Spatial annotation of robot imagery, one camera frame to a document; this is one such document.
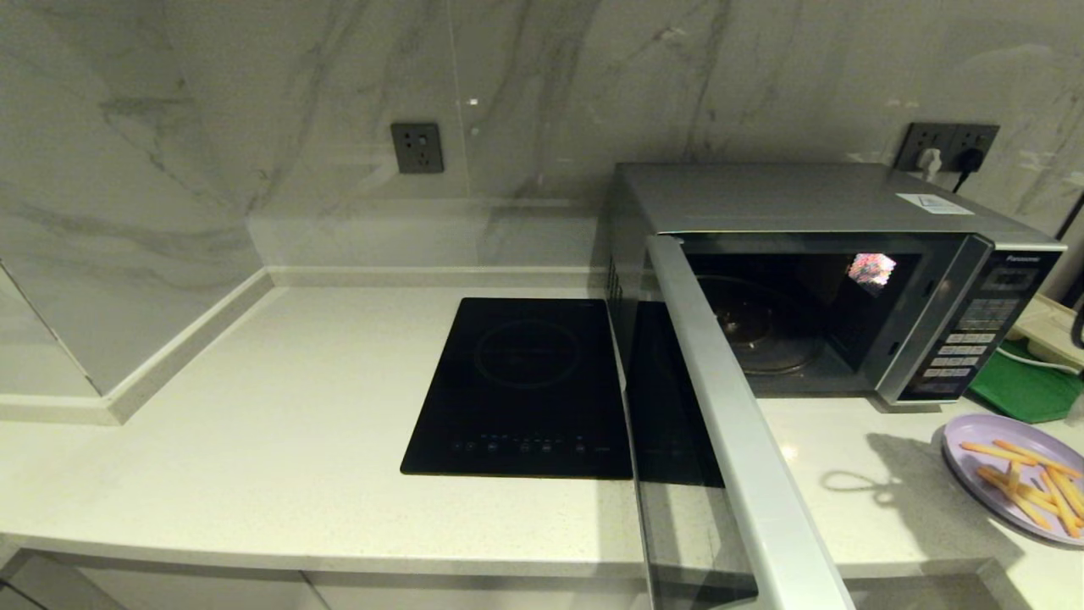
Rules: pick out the microwave door with dark glass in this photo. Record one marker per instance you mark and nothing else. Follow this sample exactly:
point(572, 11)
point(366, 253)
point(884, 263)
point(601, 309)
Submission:
point(737, 424)

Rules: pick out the purple oval plate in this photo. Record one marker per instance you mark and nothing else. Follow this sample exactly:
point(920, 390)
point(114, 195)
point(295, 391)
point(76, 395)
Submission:
point(965, 474)

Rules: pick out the silver microwave oven body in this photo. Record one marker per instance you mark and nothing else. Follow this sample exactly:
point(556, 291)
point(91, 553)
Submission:
point(762, 199)

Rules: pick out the black glass induction cooktop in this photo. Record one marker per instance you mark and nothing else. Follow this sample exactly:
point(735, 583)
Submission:
point(517, 381)

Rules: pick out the white power plug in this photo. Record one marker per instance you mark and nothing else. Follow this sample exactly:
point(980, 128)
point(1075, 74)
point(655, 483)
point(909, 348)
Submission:
point(929, 161)

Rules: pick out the black power plug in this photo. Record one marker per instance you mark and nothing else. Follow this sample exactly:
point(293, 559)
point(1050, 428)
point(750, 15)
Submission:
point(970, 159)

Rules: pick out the green plastic cutting board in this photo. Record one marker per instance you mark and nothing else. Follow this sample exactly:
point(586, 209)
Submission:
point(1025, 394)

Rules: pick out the beige plastic power strip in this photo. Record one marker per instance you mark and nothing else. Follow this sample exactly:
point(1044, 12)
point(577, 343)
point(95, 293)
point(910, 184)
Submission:
point(1050, 326)

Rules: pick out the grey single wall socket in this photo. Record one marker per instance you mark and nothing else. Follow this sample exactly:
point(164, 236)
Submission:
point(417, 148)

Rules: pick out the grey double wall socket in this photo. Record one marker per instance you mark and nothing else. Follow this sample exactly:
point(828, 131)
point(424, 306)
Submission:
point(948, 135)

